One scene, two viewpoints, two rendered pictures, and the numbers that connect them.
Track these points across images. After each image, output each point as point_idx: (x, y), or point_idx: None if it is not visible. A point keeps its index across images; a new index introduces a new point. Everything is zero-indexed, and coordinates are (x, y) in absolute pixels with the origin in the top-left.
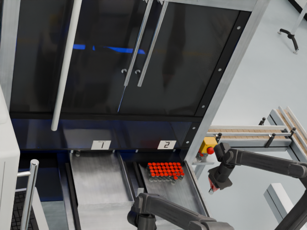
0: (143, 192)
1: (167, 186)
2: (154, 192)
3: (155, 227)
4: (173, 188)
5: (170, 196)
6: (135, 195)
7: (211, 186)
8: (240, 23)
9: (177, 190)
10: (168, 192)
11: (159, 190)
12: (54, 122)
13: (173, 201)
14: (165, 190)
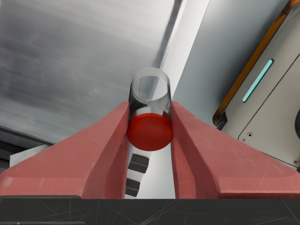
0: (26, 151)
1: (1, 31)
2: (22, 92)
3: (143, 167)
4: (14, 14)
5: (48, 50)
6: (27, 143)
7: (128, 145)
8: None
9: (22, 2)
10: (28, 46)
11: (15, 70)
12: None
13: (71, 54)
14: (17, 51)
